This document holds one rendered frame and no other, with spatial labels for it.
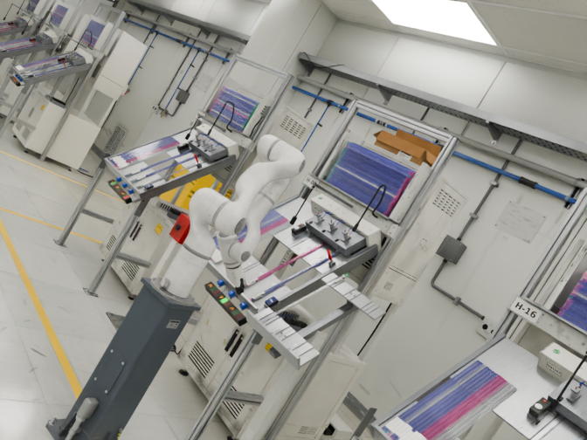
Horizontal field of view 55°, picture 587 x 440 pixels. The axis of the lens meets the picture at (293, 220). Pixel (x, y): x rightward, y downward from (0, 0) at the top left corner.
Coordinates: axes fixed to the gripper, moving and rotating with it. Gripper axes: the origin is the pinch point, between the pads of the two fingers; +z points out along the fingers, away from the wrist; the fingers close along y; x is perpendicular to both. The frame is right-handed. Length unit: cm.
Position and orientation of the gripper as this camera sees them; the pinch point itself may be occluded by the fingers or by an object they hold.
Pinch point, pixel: (239, 289)
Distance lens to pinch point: 254.6
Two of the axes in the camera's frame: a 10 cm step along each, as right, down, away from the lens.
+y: 5.7, 4.0, -7.2
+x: 8.1, -4.1, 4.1
